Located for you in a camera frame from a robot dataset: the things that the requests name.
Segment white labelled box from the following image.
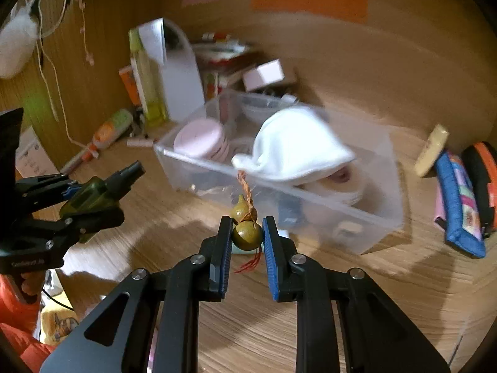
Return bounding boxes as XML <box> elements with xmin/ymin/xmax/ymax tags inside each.
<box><xmin>16</xmin><ymin>126</ymin><xmax>53</xmax><ymax>179</ymax></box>

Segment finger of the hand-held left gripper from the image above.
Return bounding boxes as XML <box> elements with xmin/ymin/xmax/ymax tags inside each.
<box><xmin>16</xmin><ymin>173</ymin><xmax>84</xmax><ymax>214</ymax></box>
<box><xmin>16</xmin><ymin>206</ymin><xmax>125</xmax><ymax>259</ymax></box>

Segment clear plastic storage bin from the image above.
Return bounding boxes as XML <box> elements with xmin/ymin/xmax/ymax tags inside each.
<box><xmin>153</xmin><ymin>89</ymin><xmax>404</xmax><ymax>256</ymax></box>

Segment orange sticky note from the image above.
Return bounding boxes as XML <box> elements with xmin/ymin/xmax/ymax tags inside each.
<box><xmin>250</xmin><ymin>0</ymin><xmax>369</xmax><ymax>23</ymax></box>

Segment olive gourd charm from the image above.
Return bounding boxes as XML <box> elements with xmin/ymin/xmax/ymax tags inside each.
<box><xmin>230</xmin><ymin>171</ymin><xmax>262</xmax><ymax>276</ymax></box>

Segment white fluffy plush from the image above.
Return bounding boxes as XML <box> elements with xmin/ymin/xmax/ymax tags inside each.
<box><xmin>0</xmin><ymin>0</ymin><xmax>41</xmax><ymax>79</ymax></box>

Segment cream tube bottle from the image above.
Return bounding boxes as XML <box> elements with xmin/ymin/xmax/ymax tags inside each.
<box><xmin>413</xmin><ymin>123</ymin><xmax>450</xmax><ymax>177</ymax></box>

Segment orange white marker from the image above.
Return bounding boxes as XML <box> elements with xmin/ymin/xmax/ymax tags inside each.
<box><xmin>62</xmin><ymin>144</ymin><xmax>98</xmax><ymax>173</ymax></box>

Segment wooden desktop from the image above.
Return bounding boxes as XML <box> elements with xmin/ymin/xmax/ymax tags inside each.
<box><xmin>31</xmin><ymin>117</ymin><xmax>490</xmax><ymax>373</ymax></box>

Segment person's left hand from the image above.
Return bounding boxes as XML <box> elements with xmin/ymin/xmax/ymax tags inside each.
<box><xmin>21</xmin><ymin>271</ymin><xmax>46</xmax><ymax>304</ymax></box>

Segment small white box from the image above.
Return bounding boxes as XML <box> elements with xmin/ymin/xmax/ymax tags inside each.
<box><xmin>243</xmin><ymin>59</ymin><xmax>284</xmax><ymax>91</ymax></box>

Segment orange garment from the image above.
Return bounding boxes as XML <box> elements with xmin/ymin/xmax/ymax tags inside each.
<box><xmin>0</xmin><ymin>276</ymin><xmax>55</xmax><ymax>373</ymax></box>

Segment yellow printed cloth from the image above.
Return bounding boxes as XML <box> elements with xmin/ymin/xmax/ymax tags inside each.
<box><xmin>41</xmin><ymin>307</ymin><xmax>80</xmax><ymax>344</ymax></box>

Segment white cable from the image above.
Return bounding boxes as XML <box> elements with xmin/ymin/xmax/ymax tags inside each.
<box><xmin>35</xmin><ymin>0</ymin><xmax>92</xmax><ymax>146</ymax></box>

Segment stack of booklets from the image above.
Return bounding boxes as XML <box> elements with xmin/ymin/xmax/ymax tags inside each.
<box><xmin>192</xmin><ymin>33</ymin><xmax>265</xmax><ymax>98</ymax></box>

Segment green orange tube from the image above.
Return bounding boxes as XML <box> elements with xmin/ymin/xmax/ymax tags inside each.
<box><xmin>91</xmin><ymin>109</ymin><xmax>135</xmax><ymax>150</ymax></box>

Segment pink round jar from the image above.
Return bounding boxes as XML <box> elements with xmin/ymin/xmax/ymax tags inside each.
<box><xmin>173</xmin><ymin>120</ymin><xmax>230</xmax><ymax>162</ymax></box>

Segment white bowl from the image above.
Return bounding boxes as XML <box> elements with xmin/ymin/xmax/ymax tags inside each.
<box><xmin>241</xmin><ymin>93</ymin><xmax>299</xmax><ymax>121</ymax></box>

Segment pink wallet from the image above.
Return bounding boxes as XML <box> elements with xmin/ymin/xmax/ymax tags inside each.
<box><xmin>433</xmin><ymin>190</ymin><xmax>447</xmax><ymax>230</ymax></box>

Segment blue patchwork pouch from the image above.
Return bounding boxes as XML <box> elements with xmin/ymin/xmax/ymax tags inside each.
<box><xmin>434</xmin><ymin>150</ymin><xmax>488</xmax><ymax>259</ymax></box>

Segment white cloth pouch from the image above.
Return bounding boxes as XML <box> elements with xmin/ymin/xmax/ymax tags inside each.
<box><xmin>232</xmin><ymin>108</ymin><xmax>356</xmax><ymax>183</ymax></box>

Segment yellow-green bottle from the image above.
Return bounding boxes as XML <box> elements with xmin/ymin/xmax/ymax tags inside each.
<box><xmin>128</xmin><ymin>27</ymin><xmax>169</xmax><ymax>127</ymax></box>

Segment white paper receipt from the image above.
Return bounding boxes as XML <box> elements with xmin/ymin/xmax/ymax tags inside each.
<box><xmin>138</xmin><ymin>19</ymin><xmax>167</xmax><ymax>63</ymax></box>

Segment cream plastic tub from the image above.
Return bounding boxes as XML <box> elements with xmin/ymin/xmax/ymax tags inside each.
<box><xmin>307</xmin><ymin>165</ymin><xmax>369</xmax><ymax>206</ymax></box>

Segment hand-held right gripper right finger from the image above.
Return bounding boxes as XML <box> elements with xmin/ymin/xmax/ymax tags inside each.
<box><xmin>262</xmin><ymin>216</ymin><xmax>451</xmax><ymax>373</ymax></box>

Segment white file holder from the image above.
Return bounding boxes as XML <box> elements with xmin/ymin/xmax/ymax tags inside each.
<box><xmin>138</xmin><ymin>17</ymin><xmax>206</xmax><ymax>123</ymax></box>

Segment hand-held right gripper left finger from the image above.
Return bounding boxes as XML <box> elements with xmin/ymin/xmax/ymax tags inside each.
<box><xmin>39</xmin><ymin>215</ymin><xmax>235</xmax><ymax>373</ymax></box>

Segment black orange zip case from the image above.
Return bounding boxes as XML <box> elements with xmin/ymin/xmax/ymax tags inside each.
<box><xmin>461</xmin><ymin>142</ymin><xmax>497</xmax><ymax>237</ymax></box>

